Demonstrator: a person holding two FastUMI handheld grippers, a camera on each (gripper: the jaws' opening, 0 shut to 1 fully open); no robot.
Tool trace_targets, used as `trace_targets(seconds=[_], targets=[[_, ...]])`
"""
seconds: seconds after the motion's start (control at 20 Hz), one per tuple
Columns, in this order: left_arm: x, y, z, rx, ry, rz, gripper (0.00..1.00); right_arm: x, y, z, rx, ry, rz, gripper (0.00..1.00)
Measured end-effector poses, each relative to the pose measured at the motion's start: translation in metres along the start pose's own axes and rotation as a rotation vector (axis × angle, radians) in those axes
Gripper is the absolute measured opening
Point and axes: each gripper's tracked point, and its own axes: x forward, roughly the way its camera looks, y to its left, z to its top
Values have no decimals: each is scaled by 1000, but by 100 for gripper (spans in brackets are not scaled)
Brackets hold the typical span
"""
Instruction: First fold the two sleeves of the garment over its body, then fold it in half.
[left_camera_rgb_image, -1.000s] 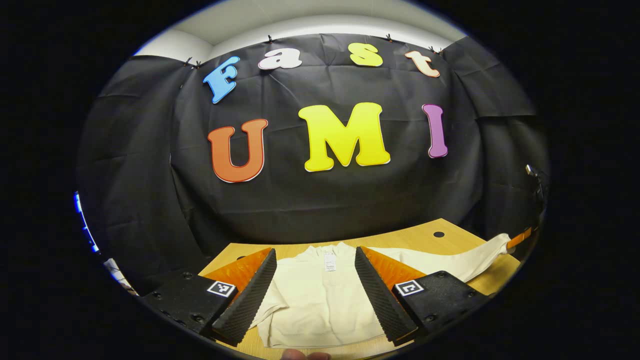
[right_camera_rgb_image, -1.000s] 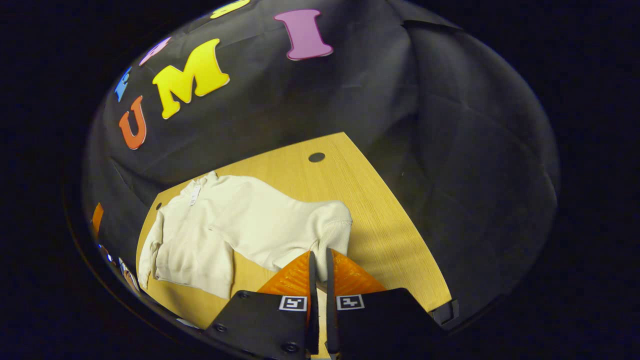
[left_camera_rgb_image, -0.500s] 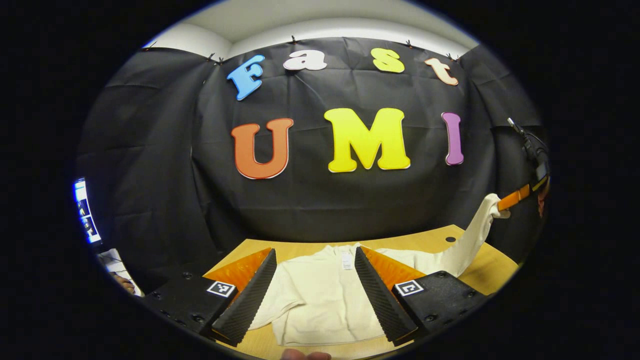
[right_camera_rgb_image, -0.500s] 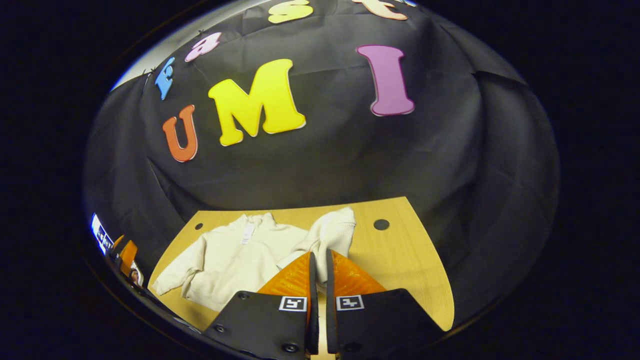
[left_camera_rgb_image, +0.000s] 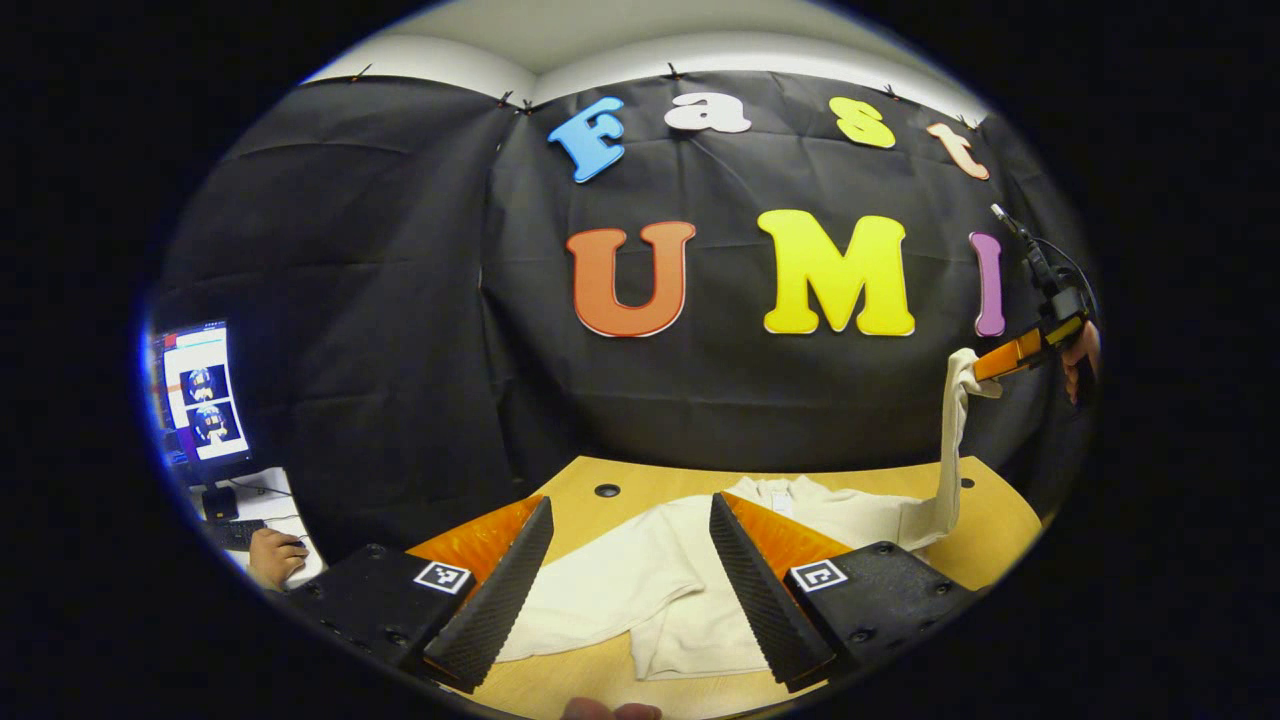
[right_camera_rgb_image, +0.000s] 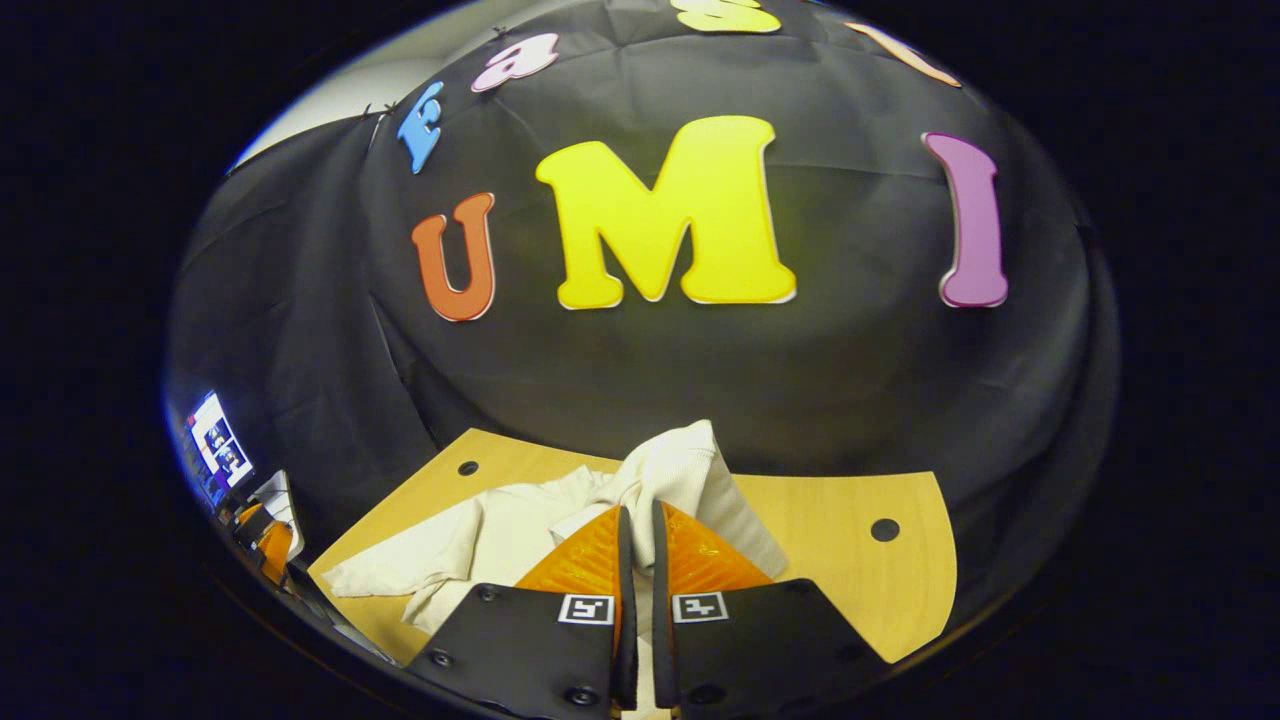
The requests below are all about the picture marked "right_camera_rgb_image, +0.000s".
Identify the computer monitor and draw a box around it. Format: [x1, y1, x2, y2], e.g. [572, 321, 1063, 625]
[183, 390, 258, 513]

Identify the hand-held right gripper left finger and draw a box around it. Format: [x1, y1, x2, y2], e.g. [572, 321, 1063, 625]
[405, 503, 641, 720]

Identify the white desk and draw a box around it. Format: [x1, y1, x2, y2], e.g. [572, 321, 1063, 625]
[250, 468, 304, 561]

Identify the black backdrop cloth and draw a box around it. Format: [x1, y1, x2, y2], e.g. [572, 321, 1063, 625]
[165, 0, 1121, 641]

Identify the cream sweater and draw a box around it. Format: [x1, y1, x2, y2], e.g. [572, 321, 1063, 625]
[322, 418, 791, 720]

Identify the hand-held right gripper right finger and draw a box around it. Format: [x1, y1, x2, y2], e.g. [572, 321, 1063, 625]
[650, 498, 893, 720]

